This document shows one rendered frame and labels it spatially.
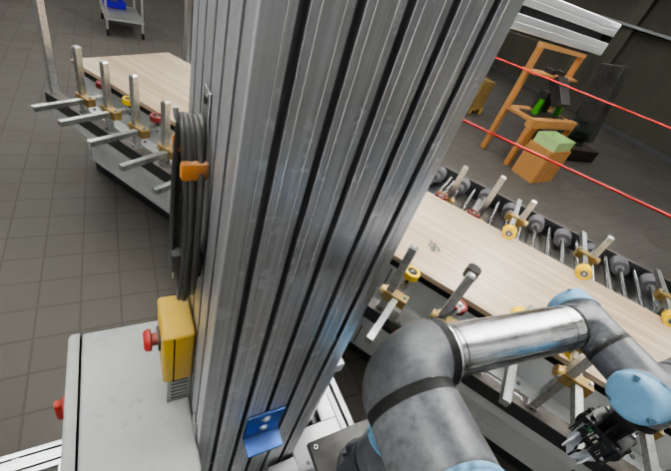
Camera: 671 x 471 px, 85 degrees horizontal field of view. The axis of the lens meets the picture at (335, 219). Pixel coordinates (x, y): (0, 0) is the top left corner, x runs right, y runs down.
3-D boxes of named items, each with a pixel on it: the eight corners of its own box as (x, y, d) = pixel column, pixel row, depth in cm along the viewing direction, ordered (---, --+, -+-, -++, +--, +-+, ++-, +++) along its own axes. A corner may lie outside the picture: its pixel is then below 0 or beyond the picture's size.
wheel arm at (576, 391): (579, 457, 121) (586, 452, 118) (568, 449, 122) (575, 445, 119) (578, 352, 159) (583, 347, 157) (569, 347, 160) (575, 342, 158)
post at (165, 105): (165, 178, 222) (165, 102, 194) (161, 175, 223) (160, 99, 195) (170, 176, 225) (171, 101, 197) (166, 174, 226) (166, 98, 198)
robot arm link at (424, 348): (331, 354, 55) (558, 313, 74) (356, 431, 47) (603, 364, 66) (350, 306, 48) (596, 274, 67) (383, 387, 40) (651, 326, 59)
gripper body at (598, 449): (564, 427, 73) (607, 398, 66) (587, 413, 77) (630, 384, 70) (598, 469, 68) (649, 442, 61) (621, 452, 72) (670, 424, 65)
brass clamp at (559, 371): (585, 399, 141) (594, 393, 138) (550, 377, 145) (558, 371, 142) (584, 387, 146) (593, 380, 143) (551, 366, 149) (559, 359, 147)
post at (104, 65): (110, 139, 234) (103, 62, 206) (106, 136, 235) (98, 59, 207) (115, 137, 237) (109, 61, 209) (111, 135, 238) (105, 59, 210)
